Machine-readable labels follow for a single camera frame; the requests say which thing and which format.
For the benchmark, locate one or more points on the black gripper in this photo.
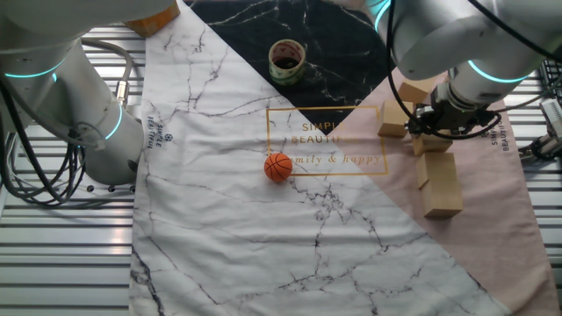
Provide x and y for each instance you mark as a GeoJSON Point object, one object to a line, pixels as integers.
{"type": "Point", "coordinates": [454, 115]}

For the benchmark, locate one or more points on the wooden cube block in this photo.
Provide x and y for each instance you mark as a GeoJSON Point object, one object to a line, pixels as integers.
{"type": "Point", "coordinates": [432, 145]}
{"type": "Point", "coordinates": [441, 197]}
{"type": "Point", "coordinates": [415, 92]}
{"type": "Point", "coordinates": [391, 118]}
{"type": "Point", "coordinates": [439, 169]}

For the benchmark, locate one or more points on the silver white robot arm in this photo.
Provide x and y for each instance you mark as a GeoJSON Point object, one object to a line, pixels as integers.
{"type": "Point", "coordinates": [439, 35]}

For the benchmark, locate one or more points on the small silver device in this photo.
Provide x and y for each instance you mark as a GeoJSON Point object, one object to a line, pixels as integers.
{"type": "Point", "coordinates": [553, 116]}

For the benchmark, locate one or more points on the roll of clear tape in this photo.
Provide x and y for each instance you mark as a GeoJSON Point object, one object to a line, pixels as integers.
{"type": "Point", "coordinates": [286, 70]}

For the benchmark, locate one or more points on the small orange basketball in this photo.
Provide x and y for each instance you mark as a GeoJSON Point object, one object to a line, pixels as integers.
{"type": "Point", "coordinates": [278, 167]}

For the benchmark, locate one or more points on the marble pink black cloth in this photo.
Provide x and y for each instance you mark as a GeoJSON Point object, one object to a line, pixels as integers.
{"type": "Point", "coordinates": [241, 241]}

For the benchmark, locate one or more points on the open cardboard box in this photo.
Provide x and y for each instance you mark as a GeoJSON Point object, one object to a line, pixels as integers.
{"type": "Point", "coordinates": [153, 24]}

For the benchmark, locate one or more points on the black device mount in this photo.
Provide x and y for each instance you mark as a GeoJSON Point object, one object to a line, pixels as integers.
{"type": "Point", "coordinates": [544, 149]}

